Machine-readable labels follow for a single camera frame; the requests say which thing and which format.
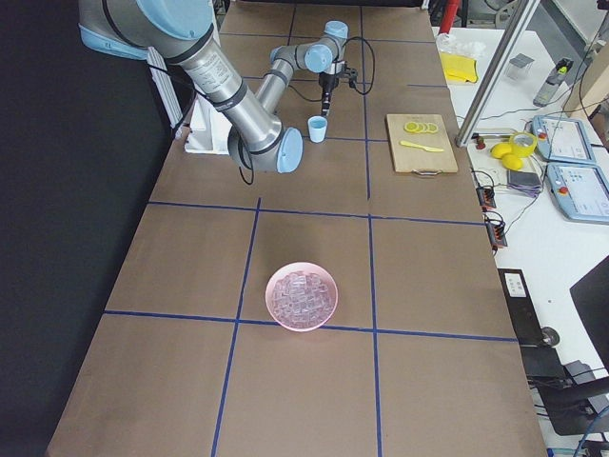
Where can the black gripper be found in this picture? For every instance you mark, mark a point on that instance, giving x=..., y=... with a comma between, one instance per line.
x=327, y=86

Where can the yellow plastic knife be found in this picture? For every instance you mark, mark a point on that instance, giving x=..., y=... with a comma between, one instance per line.
x=420, y=146

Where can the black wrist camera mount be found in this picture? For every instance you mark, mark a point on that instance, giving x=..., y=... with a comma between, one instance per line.
x=349, y=75

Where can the light blue cup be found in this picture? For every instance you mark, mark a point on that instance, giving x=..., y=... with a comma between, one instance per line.
x=317, y=126

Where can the aluminium frame post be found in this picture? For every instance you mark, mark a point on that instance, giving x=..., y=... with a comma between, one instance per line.
x=517, y=25

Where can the pink bowl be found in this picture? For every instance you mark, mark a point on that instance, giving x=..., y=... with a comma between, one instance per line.
x=305, y=266

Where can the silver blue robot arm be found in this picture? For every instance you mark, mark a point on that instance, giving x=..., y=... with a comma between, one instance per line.
x=182, y=32

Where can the wooden cutting board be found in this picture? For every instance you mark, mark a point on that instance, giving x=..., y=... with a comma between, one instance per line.
x=408, y=160

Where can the yellow cloth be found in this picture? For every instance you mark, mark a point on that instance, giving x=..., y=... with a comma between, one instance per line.
x=459, y=68

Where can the yellow lemon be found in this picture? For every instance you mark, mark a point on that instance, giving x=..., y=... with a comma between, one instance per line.
x=512, y=162
x=500, y=151

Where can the white pedestal column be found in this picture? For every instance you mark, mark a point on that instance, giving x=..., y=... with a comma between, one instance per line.
x=208, y=129

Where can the purple notebook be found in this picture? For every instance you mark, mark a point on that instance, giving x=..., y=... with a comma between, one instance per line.
x=526, y=182

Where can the yellow tape roll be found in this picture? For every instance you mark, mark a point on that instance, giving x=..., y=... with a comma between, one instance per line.
x=523, y=144

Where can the clear ice cubes pile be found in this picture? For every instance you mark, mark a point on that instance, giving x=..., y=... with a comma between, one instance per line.
x=301, y=300

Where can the teach pendant tablet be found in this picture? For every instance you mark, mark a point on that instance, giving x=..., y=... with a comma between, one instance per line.
x=561, y=139
x=580, y=191

